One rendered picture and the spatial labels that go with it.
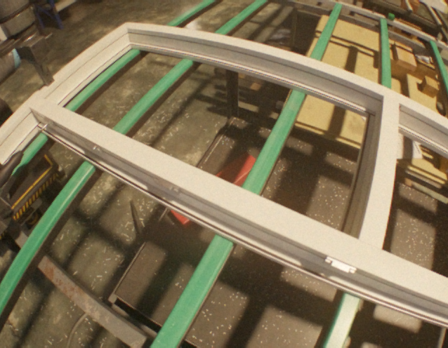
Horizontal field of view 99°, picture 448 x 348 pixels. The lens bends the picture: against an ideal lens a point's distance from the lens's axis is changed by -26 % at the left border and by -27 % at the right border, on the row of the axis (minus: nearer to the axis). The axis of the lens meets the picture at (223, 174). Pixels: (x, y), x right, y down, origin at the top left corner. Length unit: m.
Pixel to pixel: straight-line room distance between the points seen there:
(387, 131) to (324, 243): 0.29
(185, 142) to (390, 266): 1.48
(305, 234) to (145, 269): 0.49
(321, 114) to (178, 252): 0.68
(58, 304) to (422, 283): 1.56
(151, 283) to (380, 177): 0.60
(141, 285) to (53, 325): 0.96
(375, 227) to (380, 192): 0.07
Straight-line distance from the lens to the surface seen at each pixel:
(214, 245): 0.43
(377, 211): 0.44
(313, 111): 0.98
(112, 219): 1.54
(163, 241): 0.75
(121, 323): 0.49
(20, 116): 0.78
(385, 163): 0.50
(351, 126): 0.98
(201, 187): 0.40
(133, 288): 0.74
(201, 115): 1.84
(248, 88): 1.53
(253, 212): 0.38
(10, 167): 0.66
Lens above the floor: 1.28
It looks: 57 degrees down
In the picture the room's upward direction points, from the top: 4 degrees counter-clockwise
